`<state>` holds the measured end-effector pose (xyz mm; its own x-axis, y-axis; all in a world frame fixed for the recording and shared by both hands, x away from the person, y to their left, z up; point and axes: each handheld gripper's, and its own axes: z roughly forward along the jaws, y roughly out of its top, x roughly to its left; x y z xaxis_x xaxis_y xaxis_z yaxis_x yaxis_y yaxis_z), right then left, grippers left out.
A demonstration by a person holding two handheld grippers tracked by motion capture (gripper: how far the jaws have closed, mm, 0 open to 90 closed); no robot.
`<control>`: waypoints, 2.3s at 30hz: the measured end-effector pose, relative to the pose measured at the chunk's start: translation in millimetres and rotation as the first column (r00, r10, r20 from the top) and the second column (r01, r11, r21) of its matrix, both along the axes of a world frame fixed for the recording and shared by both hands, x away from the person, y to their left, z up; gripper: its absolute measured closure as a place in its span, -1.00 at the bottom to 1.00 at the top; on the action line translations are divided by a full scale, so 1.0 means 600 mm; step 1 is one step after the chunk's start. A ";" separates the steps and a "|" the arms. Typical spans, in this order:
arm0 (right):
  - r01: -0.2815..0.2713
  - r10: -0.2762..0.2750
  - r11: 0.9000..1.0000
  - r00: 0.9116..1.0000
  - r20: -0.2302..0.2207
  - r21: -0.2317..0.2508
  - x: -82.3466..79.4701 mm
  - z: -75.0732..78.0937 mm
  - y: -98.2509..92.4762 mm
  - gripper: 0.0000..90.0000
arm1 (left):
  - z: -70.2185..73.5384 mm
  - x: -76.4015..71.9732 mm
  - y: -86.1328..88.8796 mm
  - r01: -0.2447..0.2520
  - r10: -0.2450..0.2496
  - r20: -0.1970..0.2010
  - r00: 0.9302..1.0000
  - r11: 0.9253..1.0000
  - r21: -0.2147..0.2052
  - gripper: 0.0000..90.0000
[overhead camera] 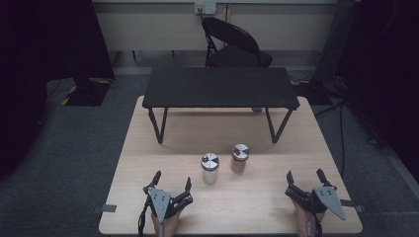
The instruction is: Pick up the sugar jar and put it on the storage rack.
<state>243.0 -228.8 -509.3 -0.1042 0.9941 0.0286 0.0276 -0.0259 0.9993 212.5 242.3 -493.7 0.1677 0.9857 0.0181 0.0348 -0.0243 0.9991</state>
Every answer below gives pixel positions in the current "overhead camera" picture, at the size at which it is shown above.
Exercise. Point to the black folding chair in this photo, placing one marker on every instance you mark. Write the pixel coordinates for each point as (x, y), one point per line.
(235, 42)

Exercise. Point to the black raised metal shelf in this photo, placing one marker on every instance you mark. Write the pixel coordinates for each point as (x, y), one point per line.
(217, 86)

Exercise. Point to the grey upright panel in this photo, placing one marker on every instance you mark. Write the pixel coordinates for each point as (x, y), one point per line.
(334, 42)

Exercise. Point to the dark curtain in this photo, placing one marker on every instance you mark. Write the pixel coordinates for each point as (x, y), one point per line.
(385, 72)
(42, 65)

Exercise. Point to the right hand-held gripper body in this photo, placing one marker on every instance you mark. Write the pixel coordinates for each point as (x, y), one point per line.
(327, 199)

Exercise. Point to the grey tape strip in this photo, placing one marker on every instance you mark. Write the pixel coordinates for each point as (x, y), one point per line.
(351, 204)
(108, 208)

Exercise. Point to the person's right hand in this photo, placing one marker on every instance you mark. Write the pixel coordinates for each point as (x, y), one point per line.
(301, 222)

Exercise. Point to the black stand base yellow tape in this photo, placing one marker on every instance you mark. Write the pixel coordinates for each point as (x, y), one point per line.
(87, 92)

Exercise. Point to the glass jar with brown contents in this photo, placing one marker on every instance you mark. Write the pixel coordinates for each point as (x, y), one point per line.
(239, 158)

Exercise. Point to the white wall socket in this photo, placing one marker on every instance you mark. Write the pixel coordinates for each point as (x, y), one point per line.
(205, 7)

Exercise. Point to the person's left hand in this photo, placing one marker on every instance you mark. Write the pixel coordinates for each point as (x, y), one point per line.
(168, 227)

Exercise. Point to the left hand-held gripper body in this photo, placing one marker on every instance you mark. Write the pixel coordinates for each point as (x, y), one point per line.
(159, 201)

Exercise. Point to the glass jar with white powder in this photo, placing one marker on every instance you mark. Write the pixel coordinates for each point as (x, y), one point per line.
(209, 168)

